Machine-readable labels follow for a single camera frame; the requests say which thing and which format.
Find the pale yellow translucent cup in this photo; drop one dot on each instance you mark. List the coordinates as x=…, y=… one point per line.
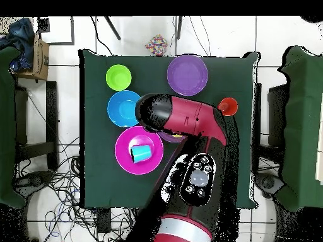
x=177, y=136

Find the blue cup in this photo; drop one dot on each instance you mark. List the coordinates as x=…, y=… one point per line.
x=141, y=153

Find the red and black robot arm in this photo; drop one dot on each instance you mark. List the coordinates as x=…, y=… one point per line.
x=191, y=118

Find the purple bowl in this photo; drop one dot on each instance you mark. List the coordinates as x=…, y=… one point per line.
x=166, y=138
x=187, y=75

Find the pink bowl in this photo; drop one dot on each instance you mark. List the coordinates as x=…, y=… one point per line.
x=123, y=151

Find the large blue bowl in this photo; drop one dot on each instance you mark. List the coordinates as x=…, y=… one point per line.
x=121, y=108

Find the green bowl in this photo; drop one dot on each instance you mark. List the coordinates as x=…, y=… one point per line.
x=118, y=77

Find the orange cup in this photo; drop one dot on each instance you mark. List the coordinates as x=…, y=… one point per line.
x=231, y=107

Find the dark green table cloth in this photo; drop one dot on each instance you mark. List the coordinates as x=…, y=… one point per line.
x=101, y=176

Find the colourful patterned box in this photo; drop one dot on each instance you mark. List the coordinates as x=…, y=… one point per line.
x=156, y=45

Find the black tripod leg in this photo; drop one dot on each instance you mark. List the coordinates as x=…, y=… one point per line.
x=179, y=27
x=112, y=28

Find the cardboard box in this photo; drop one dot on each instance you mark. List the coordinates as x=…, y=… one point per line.
x=41, y=60

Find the green cloth side table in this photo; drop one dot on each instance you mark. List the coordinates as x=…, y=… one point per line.
x=7, y=126
x=302, y=126

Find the blue cloth bundle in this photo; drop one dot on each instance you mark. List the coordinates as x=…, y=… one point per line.
x=20, y=32

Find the black stool frame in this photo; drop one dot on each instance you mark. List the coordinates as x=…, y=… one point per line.
x=51, y=113

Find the black pedestal leg with caster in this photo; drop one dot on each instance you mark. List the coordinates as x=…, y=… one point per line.
x=268, y=182
x=35, y=179

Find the black floor frame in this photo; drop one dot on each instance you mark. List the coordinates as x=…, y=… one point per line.
x=72, y=30

